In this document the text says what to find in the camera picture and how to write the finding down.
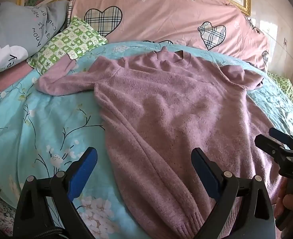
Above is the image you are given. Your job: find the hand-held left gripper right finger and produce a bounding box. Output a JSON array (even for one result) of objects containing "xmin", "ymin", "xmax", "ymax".
[{"xmin": 191, "ymin": 147, "xmax": 277, "ymax": 239}]

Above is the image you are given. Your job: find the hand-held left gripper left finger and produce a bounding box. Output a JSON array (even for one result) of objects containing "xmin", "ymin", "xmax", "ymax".
[{"xmin": 13, "ymin": 147, "xmax": 98, "ymax": 239}]

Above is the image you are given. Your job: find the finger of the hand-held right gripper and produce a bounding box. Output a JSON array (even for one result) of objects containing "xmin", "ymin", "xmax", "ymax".
[
  {"xmin": 269, "ymin": 127, "xmax": 293, "ymax": 152},
  {"xmin": 255, "ymin": 134, "xmax": 293, "ymax": 164}
]

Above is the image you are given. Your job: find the pink knitted sweater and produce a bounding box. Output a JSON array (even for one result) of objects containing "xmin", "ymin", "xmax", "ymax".
[{"xmin": 37, "ymin": 50, "xmax": 286, "ymax": 239}]

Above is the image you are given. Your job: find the green checkered cloth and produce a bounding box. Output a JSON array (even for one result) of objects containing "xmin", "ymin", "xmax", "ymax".
[{"xmin": 268, "ymin": 71, "xmax": 293, "ymax": 107}]

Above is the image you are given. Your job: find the teal floral bedsheet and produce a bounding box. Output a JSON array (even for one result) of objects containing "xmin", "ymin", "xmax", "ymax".
[{"xmin": 0, "ymin": 41, "xmax": 293, "ymax": 239}]

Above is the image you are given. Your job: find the pink cloth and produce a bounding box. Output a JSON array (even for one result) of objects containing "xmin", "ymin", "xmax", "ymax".
[{"xmin": 0, "ymin": 61, "xmax": 41, "ymax": 97}]

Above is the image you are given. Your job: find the green checkered pillow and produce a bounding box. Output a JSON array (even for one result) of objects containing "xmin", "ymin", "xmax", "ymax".
[{"xmin": 27, "ymin": 16, "xmax": 108, "ymax": 75}]

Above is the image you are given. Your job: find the grey printed pillow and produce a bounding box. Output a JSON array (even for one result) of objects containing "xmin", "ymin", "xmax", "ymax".
[{"xmin": 0, "ymin": 0, "xmax": 70, "ymax": 79}]

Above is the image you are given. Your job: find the pink quilt with plaid hearts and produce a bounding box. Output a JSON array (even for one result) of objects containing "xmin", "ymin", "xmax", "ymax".
[{"xmin": 67, "ymin": 0, "xmax": 270, "ymax": 71}]

